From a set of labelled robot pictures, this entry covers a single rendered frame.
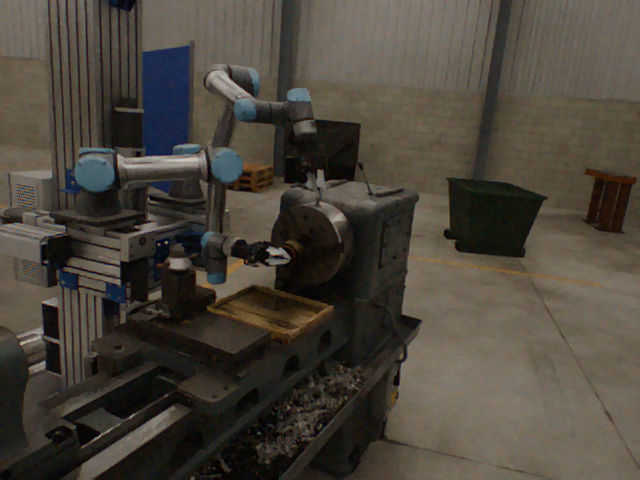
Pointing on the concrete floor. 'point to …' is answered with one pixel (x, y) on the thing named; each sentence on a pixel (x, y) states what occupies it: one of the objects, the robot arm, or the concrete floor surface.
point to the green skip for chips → (491, 216)
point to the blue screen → (167, 102)
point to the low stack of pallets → (254, 177)
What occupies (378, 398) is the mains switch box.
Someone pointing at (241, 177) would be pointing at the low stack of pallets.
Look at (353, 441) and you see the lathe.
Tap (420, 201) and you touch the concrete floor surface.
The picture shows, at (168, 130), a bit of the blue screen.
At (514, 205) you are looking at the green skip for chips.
